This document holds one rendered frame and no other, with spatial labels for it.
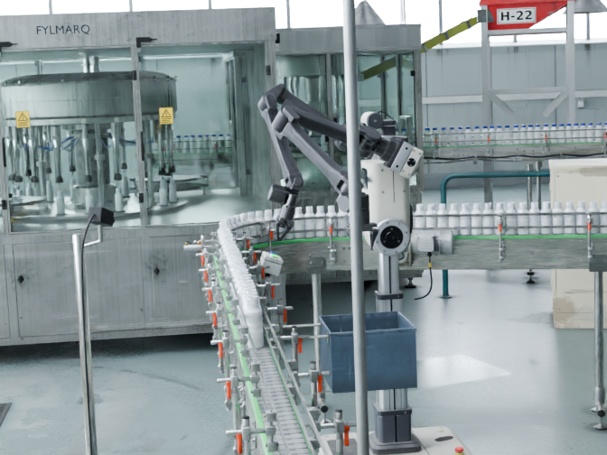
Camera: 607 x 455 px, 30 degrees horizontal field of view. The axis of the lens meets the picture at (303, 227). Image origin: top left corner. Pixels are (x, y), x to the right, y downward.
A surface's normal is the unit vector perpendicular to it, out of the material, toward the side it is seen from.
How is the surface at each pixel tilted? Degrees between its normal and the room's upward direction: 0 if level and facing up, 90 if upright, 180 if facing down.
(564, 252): 91
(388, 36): 90
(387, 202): 101
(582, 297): 90
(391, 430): 90
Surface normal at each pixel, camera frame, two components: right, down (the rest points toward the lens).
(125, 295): 0.11, 0.12
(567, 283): -0.19, 0.13
